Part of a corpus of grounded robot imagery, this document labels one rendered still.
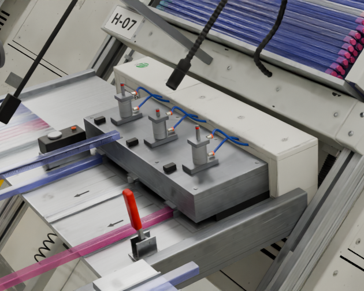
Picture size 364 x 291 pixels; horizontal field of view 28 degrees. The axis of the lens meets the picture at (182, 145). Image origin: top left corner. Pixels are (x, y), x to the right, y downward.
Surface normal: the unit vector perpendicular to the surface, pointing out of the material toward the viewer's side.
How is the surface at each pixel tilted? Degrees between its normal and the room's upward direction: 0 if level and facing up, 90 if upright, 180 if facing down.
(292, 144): 45
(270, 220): 90
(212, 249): 90
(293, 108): 90
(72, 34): 90
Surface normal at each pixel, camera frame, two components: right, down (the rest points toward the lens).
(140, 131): -0.08, -0.88
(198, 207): 0.55, 0.34
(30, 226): -0.64, -0.40
